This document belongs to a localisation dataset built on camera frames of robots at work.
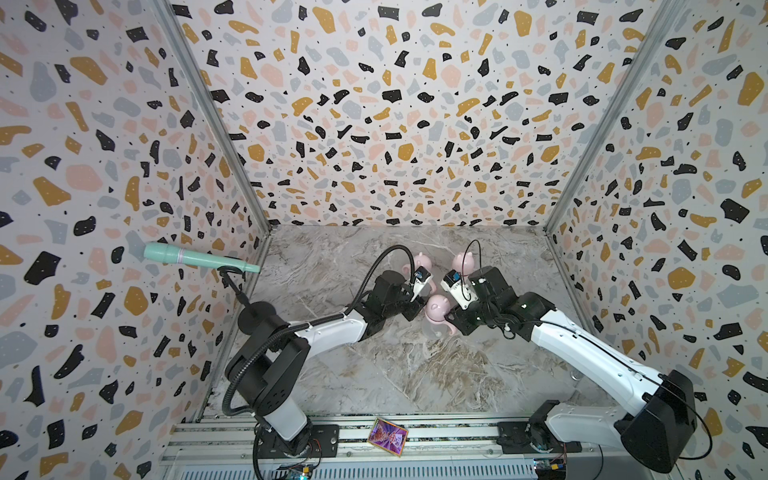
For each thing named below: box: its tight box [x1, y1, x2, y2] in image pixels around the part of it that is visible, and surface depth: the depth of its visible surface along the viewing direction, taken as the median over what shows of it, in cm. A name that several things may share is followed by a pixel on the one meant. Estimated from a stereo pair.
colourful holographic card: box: [367, 417, 409, 457], surface depth 75 cm
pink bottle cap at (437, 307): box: [425, 294, 451, 321], surface depth 80 cm
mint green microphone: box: [144, 243, 261, 273], surface depth 69 cm
